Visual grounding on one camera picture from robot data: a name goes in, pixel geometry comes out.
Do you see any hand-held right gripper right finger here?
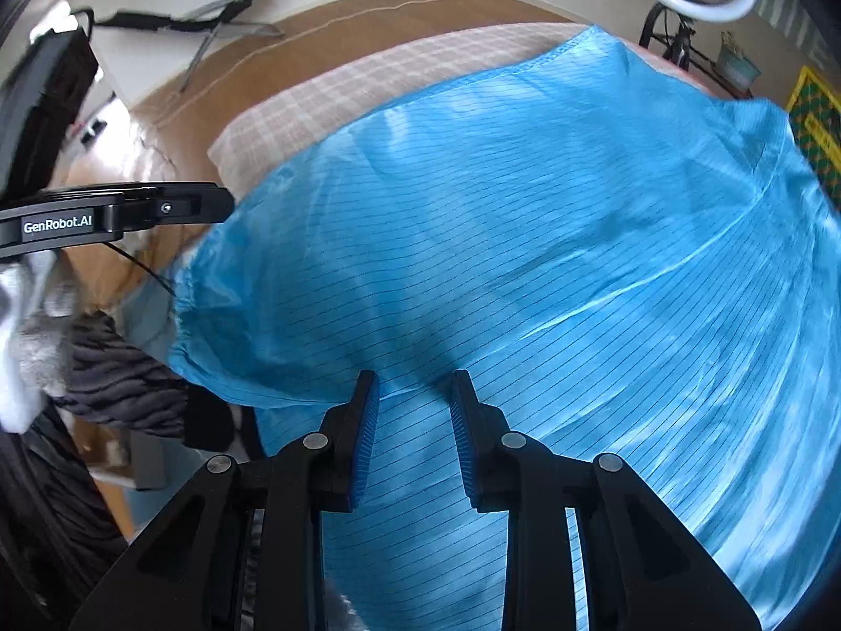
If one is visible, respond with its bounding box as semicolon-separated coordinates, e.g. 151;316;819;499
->
448;370;763;631

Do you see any checked pink mat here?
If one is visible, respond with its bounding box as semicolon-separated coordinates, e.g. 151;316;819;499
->
207;21;592;203

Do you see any white floor cable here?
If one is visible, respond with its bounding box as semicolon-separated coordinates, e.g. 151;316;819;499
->
156;0;482;127

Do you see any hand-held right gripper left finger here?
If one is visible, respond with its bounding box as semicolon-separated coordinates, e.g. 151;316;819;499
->
69;370;381;631

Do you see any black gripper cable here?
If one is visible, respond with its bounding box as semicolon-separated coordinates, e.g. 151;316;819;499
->
105;241;180;300

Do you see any blue striped garment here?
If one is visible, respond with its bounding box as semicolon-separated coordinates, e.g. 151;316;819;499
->
167;25;841;631

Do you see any person's left hand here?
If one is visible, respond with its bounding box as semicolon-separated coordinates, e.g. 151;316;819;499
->
0;253;83;435

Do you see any yellow patterned crate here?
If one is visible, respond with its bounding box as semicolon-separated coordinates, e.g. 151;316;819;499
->
785;66;841;193

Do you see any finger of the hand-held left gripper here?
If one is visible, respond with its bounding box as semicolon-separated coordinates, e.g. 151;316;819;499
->
121;182;235;238

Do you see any black folding stand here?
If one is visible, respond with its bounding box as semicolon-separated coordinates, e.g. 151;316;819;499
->
92;0;285;93

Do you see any person's dark striped clothing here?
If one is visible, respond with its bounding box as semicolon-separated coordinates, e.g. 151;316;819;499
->
0;401;132;612

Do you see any black ring light tripod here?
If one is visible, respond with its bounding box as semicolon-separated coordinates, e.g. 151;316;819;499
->
660;0;701;73

